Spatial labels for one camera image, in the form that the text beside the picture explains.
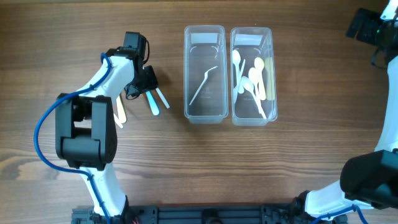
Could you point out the light blue plastic spoon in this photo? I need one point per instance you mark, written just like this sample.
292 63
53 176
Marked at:
236 55

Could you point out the light blue plastic fork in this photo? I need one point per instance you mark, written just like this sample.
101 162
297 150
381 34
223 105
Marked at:
153 105

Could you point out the left clear plastic container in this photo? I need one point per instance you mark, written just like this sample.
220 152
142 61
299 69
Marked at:
204 48

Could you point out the clear plastic container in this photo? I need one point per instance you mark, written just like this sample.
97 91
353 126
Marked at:
204 48
252 42

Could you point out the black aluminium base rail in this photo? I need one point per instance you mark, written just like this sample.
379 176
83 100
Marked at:
264 214

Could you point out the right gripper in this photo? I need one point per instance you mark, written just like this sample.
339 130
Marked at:
365 33

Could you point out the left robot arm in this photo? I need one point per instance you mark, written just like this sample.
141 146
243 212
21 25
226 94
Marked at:
85 131

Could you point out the white plastic fork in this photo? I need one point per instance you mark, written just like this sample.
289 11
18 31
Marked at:
203 82
162 97
117 121

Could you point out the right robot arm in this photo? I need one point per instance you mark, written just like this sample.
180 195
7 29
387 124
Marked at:
368 181

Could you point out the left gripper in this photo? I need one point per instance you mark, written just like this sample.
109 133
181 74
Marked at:
152 81

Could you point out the yellow plastic spoon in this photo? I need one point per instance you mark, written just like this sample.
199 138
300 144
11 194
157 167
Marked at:
259 66

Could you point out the white spoon container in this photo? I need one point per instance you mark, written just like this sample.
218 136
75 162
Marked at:
249 86

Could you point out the right clear plastic container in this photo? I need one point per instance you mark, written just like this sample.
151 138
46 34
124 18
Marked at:
252 42

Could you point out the yellow plastic fork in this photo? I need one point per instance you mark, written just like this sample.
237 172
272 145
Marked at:
121 111

